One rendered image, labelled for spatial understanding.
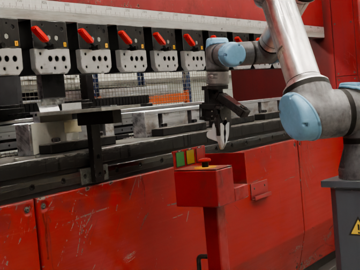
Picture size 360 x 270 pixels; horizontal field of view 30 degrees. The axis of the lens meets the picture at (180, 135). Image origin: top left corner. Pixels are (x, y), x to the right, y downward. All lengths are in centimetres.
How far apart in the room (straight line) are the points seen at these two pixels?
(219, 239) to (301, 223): 117
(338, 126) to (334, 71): 235
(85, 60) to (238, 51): 51
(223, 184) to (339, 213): 54
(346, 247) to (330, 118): 32
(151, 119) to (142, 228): 45
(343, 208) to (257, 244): 130
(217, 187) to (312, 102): 61
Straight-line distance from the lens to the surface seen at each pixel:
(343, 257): 170
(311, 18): 384
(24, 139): 207
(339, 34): 395
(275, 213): 307
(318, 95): 159
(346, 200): 166
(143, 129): 248
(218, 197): 209
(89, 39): 221
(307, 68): 164
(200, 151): 229
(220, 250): 221
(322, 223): 356
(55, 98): 217
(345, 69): 393
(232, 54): 207
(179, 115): 266
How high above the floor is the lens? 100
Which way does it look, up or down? 3 degrees down
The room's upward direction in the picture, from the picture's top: 5 degrees counter-clockwise
